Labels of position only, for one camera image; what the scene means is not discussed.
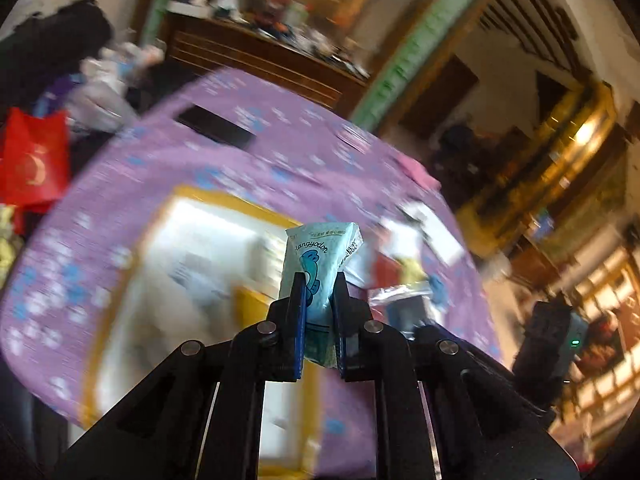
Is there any light blue cartoon packet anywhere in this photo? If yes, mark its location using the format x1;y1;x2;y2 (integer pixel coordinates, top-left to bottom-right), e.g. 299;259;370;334
279;222;363;368

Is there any red zippered pouch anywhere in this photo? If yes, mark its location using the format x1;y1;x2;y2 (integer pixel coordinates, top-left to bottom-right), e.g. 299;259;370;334
371;252;401;288

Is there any yellow fluffy towel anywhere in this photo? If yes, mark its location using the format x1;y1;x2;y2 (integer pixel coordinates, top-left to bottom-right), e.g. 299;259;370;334
398;257;427;284

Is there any yellow cardboard box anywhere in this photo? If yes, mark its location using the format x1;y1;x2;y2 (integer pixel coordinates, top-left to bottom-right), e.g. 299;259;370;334
56;186;320;479

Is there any white notebook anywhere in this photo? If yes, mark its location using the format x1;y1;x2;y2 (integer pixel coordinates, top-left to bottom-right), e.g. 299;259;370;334
399;202;464;266

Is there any pink cloth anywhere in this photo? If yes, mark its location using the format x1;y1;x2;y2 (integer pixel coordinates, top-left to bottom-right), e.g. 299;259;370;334
395;152;440;191

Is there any black smartphone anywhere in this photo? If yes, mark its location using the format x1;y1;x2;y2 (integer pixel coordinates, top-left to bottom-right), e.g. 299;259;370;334
174;105;255;150

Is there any wooden sideboard cabinet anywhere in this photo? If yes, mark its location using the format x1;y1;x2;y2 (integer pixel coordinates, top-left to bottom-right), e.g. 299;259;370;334
164;13;367;118

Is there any red flag bag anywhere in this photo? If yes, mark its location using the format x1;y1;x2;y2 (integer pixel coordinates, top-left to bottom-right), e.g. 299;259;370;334
1;107;70;214

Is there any black bag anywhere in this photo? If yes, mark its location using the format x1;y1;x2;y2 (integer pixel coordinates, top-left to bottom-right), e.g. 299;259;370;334
1;0;113;113

